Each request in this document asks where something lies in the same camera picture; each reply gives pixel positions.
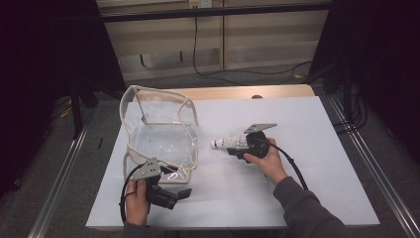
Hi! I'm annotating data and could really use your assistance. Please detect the black horizontal metal bar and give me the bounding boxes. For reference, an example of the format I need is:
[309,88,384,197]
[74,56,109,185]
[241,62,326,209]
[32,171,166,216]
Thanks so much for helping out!
[100,2,333,24]

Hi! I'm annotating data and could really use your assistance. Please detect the clear plastic bag beige trim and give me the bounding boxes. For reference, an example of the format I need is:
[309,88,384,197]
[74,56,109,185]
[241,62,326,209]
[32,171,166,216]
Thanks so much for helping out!
[119,84,200,184]

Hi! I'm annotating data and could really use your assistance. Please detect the white wall socket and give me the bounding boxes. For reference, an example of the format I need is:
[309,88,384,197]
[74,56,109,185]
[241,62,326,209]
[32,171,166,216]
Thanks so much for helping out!
[188,0,213,9]

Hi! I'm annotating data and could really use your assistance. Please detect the black metal stand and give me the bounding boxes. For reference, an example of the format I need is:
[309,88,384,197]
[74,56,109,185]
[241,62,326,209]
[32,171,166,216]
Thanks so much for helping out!
[325,60,356,123]
[69,78,99,139]

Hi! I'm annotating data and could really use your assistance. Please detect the black curtain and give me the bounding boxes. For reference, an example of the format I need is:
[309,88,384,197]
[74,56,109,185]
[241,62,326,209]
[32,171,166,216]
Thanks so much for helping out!
[0,0,127,199]
[310,0,420,165]

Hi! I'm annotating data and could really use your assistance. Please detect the white table cover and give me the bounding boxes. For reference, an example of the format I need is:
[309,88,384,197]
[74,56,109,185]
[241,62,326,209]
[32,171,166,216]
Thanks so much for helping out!
[85,95,380,230]

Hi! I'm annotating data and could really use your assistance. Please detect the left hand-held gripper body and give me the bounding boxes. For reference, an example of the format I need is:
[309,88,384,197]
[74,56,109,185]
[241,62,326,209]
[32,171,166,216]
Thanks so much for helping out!
[130,158,181,211]

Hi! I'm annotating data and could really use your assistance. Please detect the hand-held gripper cable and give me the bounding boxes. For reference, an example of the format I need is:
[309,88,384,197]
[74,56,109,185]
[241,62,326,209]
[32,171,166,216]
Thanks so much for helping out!
[268,143,310,192]
[119,163,147,224]

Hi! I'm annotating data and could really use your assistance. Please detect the wooden table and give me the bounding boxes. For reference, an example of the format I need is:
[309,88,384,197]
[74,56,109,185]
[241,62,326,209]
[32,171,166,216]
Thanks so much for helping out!
[132,83,316,102]

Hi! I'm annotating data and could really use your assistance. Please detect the person's right hand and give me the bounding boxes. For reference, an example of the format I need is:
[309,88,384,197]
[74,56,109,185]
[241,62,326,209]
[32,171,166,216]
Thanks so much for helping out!
[244,138,288,186]

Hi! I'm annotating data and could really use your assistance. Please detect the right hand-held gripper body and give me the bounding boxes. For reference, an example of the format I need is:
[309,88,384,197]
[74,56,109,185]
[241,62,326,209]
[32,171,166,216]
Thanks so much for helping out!
[244,123,277,160]

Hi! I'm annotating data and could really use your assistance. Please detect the yellow floor item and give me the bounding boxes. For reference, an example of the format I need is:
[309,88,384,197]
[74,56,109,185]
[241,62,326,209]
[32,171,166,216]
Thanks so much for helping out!
[58,105,73,119]

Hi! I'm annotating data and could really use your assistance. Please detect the person's left hand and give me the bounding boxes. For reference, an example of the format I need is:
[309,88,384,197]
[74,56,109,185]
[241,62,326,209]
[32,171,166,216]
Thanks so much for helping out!
[124,179,152,226]

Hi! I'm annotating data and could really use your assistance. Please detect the aluminium floor rail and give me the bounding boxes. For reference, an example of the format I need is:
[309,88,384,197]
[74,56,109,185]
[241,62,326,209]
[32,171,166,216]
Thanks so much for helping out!
[330,95,420,238]
[28,120,92,238]

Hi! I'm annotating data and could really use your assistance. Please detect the right hand-held gripper cable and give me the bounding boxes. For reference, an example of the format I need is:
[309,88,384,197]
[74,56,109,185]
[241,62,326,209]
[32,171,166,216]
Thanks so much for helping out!
[268,143,310,192]

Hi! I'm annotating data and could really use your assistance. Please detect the black power cable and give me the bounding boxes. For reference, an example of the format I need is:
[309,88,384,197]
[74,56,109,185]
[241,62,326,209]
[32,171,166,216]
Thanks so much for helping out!
[192,7,314,86]

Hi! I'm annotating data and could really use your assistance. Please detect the black floor cables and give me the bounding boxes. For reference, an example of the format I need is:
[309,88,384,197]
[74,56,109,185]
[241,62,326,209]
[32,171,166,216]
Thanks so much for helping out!
[333,93,368,134]

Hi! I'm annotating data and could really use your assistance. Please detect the beige cabinet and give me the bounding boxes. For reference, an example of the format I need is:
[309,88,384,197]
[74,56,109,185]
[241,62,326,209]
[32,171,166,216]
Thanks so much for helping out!
[95,0,331,81]

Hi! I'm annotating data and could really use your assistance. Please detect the left hand-held gripper cable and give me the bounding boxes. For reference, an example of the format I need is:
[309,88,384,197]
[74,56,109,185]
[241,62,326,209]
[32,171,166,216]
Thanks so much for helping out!
[119,163,147,224]

